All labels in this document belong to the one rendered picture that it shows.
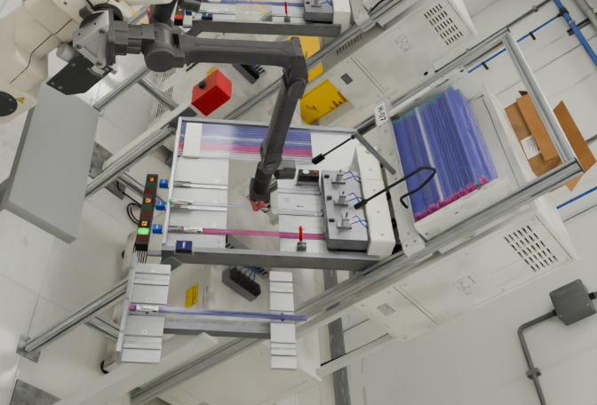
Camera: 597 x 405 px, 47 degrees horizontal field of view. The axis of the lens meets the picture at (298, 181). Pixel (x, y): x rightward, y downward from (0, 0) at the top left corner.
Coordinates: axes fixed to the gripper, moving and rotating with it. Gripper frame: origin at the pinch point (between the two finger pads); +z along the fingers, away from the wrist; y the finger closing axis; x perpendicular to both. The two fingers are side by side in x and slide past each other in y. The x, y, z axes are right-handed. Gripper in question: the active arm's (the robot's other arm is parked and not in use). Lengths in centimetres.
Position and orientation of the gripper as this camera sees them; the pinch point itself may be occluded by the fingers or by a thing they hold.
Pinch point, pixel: (256, 208)
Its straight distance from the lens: 239.7
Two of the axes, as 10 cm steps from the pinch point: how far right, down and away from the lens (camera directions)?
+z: -2.1, 7.3, 6.6
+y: -0.5, -6.8, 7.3
